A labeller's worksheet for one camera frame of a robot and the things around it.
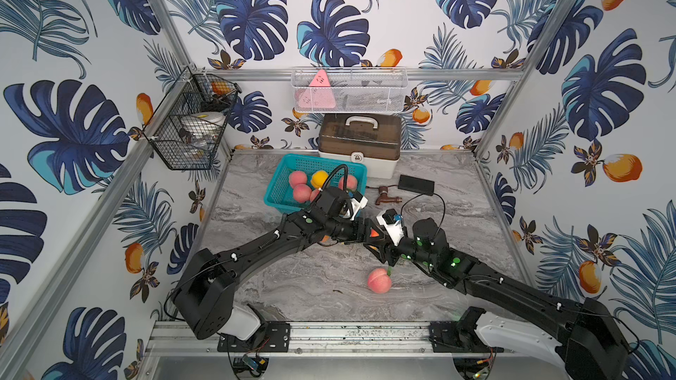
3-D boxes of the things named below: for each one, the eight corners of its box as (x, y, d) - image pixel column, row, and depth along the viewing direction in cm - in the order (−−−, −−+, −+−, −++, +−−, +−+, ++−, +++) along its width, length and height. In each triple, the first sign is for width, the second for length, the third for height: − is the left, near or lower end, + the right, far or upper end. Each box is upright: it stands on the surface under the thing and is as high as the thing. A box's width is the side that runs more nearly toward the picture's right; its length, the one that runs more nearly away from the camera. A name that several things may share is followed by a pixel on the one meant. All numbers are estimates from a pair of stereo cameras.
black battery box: (397, 188, 111) (398, 184, 109) (398, 178, 114) (399, 174, 112) (432, 195, 109) (434, 191, 106) (432, 185, 112) (434, 180, 110)
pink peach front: (369, 294, 84) (370, 288, 79) (367, 275, 88) (369, 268, 83) (389, 294, 84) (392, 288, 79) (387, 275, 88) (389, 268, 83)
